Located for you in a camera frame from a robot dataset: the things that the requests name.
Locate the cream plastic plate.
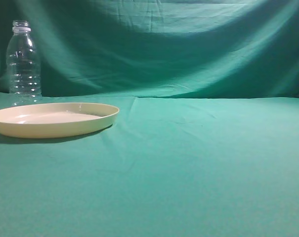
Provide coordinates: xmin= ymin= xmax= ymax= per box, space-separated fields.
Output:
xmin=0 ymin=102 xmax=120 ymax=139

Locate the clear plastic bottle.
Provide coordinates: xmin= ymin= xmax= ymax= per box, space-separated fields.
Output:
xmin=6 ymin=20 xmax=42 ymax=106

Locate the green cloth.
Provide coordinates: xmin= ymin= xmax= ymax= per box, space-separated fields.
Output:
xmin=0 ymin=0 xmax=299 ymax=237

